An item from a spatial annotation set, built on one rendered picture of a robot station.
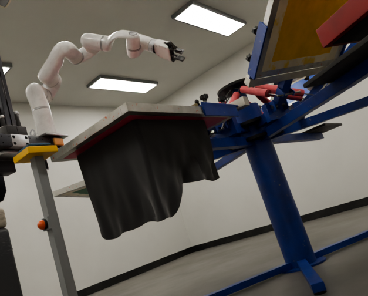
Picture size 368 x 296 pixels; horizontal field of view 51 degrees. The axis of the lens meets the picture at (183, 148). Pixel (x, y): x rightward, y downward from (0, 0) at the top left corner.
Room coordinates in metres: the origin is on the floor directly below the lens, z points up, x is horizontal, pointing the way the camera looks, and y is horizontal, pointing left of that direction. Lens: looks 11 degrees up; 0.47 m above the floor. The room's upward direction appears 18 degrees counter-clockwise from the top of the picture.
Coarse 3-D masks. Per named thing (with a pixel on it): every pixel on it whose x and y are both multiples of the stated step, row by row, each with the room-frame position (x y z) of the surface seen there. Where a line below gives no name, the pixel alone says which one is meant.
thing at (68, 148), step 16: (112, 112) 1.47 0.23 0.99; (128, 112) 1.43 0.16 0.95; (144, 112) 1.49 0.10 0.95; (160, 112) 1.56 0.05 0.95; (176, 112) 1.64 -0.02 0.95; (192, 112) 1.72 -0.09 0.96; (96, 128) 1.54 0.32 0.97; (208, 128) 2.12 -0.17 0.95; (80, 144) 1.65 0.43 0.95; (64, 160) 1.82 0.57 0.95
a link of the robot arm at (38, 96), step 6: (30, 84) 1.92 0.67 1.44; (36, 84) 1.92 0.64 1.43; (30, 90) 1.91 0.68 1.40; (36, 90) 1.92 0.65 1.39; (42, 90) 1.94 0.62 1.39; (48, 90) 2.03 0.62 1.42; (30, 96) 1.92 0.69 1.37; (36, 96) 1.92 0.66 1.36; (42, 96) 1.93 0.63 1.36; (48, 96) 2.01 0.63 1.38; (30, 102) 1.93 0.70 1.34; (36, 102) 1.92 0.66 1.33; (42, 102) 1.93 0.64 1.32; (36, 108) 1.92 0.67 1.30
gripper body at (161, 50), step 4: (156, 40) 1.92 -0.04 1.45; (160, 40) 1.92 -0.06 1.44; (156, 44) 1.91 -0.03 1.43; (160, 44) 1.90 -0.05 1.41; (164, 44) 1.90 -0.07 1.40; (156, 48) 1.93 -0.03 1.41; (160, 48) 1.91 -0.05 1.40; (164, 48) 1.90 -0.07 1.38; (168, 48) 1.90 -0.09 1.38; (156, 52) 1.96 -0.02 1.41; (160, 52) 1.94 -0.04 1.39; (164, 52) 1.93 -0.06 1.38; (168, 52) 1.91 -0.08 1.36; (172, 52) 1.95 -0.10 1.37; (160, 56) 1.98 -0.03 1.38; (164, 56) 1.96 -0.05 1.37; (168, 56) 1.94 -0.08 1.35; (168, 60) 1.98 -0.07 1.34
